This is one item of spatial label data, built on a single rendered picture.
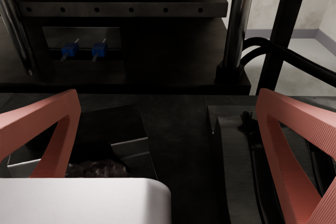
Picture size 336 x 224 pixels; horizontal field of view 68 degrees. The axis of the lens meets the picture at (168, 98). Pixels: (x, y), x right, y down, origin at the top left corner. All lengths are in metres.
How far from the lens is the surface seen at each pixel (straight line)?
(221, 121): 0.52
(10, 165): 0.55
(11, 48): 1.34
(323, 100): 0.92
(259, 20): 3.33
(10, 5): 0.98
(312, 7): 3.52
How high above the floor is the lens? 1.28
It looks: 37 degrees down
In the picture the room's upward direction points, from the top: straight up
